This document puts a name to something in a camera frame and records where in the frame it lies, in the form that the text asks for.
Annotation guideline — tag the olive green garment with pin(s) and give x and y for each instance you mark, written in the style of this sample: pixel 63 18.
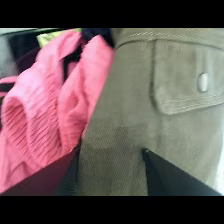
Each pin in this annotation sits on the olive green garment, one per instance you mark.
pixel 130 100

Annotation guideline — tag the pink garment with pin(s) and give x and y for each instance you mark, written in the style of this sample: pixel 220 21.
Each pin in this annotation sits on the pink garment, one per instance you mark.
pixel 33 116

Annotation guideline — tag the black garment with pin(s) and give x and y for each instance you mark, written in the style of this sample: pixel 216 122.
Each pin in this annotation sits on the black garment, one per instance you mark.
pixel 23 50

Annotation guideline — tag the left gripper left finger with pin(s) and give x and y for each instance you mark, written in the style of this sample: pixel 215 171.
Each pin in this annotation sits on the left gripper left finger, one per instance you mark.
pixel 50 180

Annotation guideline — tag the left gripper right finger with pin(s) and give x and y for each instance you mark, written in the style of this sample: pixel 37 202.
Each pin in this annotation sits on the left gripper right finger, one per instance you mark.
pixel 170 181

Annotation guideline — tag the yellow-green garment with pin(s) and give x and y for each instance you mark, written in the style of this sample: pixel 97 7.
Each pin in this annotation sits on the yellow-green garment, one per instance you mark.
pixel 46 38

